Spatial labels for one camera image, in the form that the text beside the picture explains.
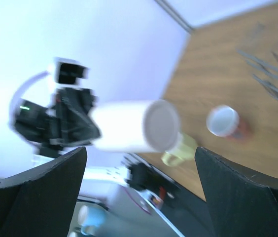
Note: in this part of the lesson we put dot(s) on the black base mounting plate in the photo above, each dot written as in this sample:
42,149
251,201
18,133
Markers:
185,213

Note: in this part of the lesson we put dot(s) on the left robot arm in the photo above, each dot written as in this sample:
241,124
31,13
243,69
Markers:
66,122

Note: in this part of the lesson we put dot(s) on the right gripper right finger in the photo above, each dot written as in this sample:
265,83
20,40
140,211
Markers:
242,202

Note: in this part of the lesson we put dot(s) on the yellow mug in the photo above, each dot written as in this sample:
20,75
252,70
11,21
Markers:
183,150

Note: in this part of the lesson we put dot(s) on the beige plastic cup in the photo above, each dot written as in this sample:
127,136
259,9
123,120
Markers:
148,126

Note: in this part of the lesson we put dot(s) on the grey wire dish rack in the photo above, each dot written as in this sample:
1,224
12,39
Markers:
270,83

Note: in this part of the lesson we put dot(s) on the blue mug orange inside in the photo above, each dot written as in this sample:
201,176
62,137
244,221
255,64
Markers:
90,218

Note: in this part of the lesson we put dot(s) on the pink patterned mug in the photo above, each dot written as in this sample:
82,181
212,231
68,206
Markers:
223,121

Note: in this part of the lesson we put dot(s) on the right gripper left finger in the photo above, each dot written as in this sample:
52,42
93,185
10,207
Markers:
40,202

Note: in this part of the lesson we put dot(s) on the left aluminium frame post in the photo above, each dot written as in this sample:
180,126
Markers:
174,14

